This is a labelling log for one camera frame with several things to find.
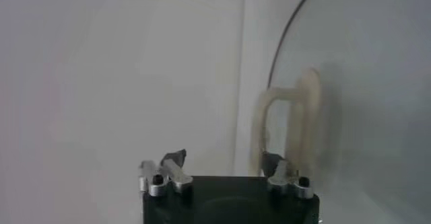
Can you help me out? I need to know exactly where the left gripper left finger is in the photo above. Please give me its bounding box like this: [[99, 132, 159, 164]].
[[139, 149, 195, 198]]

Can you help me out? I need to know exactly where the glass pot lid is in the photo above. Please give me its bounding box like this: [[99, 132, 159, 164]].
[[248, 0, 431, 224]]

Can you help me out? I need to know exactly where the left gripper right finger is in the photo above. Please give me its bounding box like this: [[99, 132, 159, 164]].
[[261, 151, 314, 200]]

